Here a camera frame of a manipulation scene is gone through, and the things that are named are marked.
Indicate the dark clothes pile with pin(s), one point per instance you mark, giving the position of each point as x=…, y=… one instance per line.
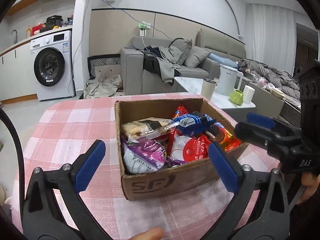
x=160, y=62

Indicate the white cup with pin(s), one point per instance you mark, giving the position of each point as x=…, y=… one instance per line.
x=248, y=94

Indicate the beige tumbler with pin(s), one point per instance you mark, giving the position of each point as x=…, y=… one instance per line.
x=208, y=90

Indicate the grey cushion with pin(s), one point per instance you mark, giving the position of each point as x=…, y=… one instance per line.
x=197, y=57
x=182, y=50

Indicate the pink checked tablecloth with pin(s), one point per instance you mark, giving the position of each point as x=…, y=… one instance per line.
x=75, y=120

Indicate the red chip packet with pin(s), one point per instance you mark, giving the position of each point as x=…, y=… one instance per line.
x=180, y=112

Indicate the grey duvet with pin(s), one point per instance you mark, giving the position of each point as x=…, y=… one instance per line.
x=272, y=77

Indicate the clear bread packet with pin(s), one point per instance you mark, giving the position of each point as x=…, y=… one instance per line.
x=147, y=127

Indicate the yellow bottle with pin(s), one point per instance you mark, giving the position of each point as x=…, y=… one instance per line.
x=28, y=32

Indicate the red white snack packet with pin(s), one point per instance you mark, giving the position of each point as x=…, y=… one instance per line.
x=192, y=150

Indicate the grey sofa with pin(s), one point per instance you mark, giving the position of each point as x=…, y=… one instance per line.
x=132, y=70

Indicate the person's left hand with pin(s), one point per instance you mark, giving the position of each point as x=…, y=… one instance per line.
x=148, y=234

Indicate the white washing machine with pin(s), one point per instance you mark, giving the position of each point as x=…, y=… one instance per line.
x=52, y=65

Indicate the white coffee table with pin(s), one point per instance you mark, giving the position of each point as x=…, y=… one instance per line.
x=190, y=85

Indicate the white wall power strip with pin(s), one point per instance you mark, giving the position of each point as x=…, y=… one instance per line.
x=143, y=30

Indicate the blue cookie packet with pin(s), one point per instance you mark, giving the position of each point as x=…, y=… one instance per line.
x=195, y=123

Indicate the white kitchen base cabinet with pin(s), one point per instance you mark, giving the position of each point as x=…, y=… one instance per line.
x=17, y=75

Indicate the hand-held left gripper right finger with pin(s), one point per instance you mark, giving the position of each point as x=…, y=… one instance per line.
x=223, y=167

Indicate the person's right hand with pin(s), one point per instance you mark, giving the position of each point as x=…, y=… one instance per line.
x=311, y=186

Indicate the kitchen faucet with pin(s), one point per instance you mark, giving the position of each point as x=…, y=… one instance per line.
x=15, y=33

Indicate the white electric kettle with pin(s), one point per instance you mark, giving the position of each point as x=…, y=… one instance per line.
x=226, y=81

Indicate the dark cabinet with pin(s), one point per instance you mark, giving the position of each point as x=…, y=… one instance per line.
x=307, y=45

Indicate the white wall cabinet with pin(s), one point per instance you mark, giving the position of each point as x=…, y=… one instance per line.
x=22, y=5

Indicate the black pressure cooker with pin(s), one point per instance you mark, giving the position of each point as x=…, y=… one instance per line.
x=53, y=22

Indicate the white curtain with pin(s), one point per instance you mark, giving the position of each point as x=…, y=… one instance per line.
x=270, y=35

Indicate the green cup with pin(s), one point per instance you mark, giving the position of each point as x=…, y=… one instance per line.
x=236, y=97

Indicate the red box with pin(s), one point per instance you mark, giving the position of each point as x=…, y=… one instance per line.
x=38, y=29

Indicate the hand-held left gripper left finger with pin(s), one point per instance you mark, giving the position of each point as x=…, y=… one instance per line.
x=91, y=163

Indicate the beige cloth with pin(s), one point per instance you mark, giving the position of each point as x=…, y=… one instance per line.
x=102, y=87

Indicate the brown cardboard box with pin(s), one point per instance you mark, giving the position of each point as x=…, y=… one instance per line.
x=162, y=182

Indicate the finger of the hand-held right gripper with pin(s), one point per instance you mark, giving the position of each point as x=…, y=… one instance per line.
x=260, y=120
x=255, y=133

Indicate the red chocolate pie packet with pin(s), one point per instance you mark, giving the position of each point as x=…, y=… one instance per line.
x=225, y=137

